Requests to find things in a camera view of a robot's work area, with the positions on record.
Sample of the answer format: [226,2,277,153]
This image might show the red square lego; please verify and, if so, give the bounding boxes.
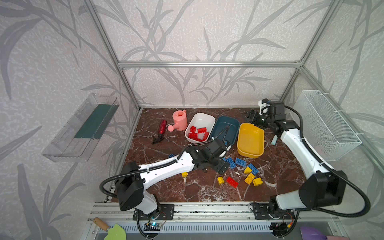
[190,126,197,133]

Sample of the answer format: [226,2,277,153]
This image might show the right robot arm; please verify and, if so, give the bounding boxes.
[250,99,371,219]

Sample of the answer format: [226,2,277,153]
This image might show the blue lego by right arm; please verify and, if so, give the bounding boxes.
[248,164,259,176]

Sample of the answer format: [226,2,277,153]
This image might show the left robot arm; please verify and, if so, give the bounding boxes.
[99,139,231,218]

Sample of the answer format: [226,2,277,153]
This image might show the yellow lego bottom centre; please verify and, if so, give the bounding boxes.
[217,177,225,185]

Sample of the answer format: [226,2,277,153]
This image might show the light blue toy shovel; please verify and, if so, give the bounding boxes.
[271,135,278,146]

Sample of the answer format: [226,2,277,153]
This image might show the white rectangular bin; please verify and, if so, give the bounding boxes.
[185,113,216,144]

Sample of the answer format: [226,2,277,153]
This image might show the dark teal rectangular bin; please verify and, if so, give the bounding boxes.
[210,116,240,147]

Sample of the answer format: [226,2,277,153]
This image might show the yellow lego right small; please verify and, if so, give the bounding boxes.
[244,167,252,175]

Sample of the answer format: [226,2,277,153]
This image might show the yellow rectangular bin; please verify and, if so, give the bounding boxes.
[237,123,265,159]

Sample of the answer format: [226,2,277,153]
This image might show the yellow lego right long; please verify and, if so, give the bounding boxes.
[245,173,256,185]

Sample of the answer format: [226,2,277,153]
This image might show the pink watering can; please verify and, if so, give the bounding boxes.
[167,110,188,132]

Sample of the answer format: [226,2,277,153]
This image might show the yellow lego far right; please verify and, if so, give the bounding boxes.
[253,178,263,187]

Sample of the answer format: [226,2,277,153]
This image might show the purple object bottom right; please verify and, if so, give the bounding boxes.
[300,227,328,240]

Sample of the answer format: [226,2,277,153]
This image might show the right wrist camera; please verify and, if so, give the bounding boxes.
[258,99,270,116]

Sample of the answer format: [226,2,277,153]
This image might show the white wire mesh basket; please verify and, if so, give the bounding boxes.
[293,90,362,162]

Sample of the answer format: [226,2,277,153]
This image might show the red handled tool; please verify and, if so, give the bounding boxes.
[152,120,167,145]

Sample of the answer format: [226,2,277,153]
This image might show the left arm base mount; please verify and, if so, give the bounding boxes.
[133,204,175,221]

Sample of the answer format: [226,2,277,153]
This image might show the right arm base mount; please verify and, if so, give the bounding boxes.
[250,203,296,221]

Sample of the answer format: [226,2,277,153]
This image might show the green trowel wooden handle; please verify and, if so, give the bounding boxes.
[93,217,127,240]

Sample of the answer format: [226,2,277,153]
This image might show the clear plastic wall shelf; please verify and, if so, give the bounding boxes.
[42,93,120,163]

